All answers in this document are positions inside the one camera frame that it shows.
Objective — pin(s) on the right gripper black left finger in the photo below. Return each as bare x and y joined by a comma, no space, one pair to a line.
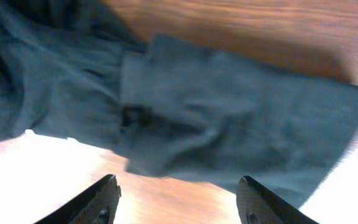
95,205

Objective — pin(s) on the dark green t-shirt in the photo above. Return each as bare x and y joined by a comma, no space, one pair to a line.
71,69

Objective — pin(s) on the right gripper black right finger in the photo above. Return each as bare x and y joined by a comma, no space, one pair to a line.
256,204

